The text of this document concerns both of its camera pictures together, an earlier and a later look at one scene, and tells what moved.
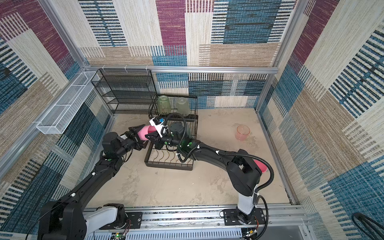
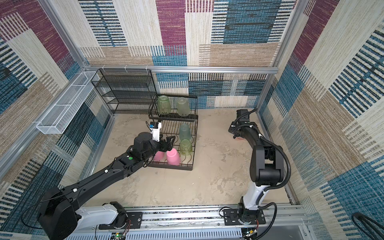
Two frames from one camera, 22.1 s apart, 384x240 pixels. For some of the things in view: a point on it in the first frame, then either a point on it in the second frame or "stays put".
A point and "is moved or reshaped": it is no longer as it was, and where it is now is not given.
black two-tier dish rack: (173, 121) stays put
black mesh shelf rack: (126, 91) stays put
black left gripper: (133, 136) -> (169, 146)
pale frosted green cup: (183, 107) stays put
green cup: (163, 105) stays put
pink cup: (262, 167) is moved or reshaped
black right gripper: (155, 136) -> (231, 128)
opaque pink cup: (144, 131) is moved or reshaped
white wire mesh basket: (56, 119) stays put
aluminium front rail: (279, 223) stays put
